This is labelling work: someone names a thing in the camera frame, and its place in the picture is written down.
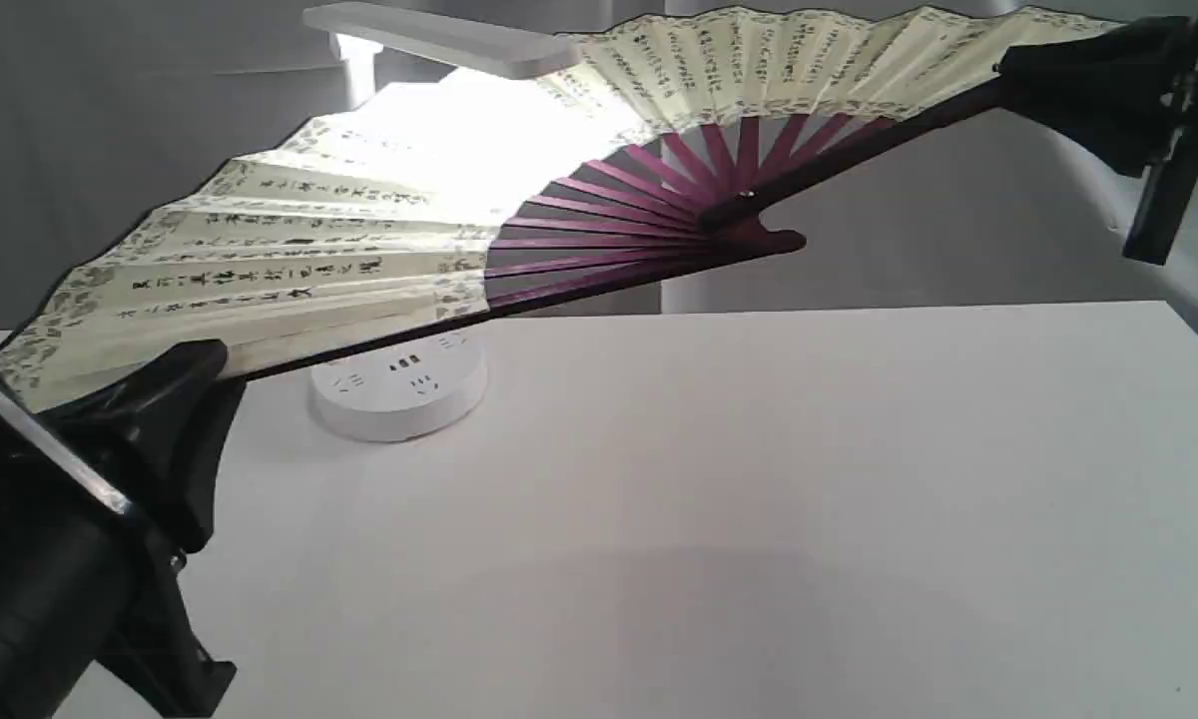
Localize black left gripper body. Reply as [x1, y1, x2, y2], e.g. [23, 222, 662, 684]
[0, 377, 236, 718]

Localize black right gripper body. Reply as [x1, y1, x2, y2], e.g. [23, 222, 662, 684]
[1123, 16, 1198, 266]

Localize paper folding fan purple ribs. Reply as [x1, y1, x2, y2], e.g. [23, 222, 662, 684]
[0, 6, 1120, 412]

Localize grey backdrop curtain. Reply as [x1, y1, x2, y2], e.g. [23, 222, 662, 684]
[0, 1, 1198, 330]

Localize white desk lamp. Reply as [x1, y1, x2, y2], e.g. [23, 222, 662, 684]
[300, 2, 583, 443]

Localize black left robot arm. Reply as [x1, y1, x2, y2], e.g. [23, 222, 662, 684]
[0, 340, 246, 718]

